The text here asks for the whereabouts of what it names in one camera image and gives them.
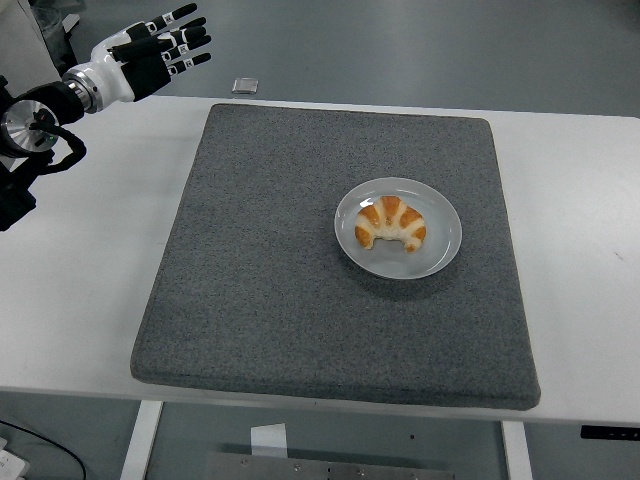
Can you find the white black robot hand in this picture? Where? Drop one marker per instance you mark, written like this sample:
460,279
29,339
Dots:
112,75

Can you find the croissant bread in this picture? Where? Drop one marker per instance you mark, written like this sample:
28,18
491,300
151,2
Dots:
390,220

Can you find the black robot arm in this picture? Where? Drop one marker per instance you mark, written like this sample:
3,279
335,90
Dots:
15,200

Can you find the pale grey round plate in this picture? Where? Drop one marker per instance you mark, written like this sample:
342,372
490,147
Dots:
435,250

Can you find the black floor stand base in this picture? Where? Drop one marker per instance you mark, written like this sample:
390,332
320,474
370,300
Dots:
69,50

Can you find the white fabric cover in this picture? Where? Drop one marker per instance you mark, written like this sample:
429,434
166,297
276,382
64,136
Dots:
25,45

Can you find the small clear square box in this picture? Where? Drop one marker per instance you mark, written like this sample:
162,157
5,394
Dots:
245,85

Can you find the grey felt mat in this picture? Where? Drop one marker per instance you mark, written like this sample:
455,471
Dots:
300,320

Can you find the white table leg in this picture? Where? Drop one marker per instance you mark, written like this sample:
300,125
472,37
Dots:
140,440
517,450

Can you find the white power strip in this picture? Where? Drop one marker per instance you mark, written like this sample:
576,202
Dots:
10,462

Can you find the black table control panel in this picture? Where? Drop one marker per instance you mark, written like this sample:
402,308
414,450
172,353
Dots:
610,433

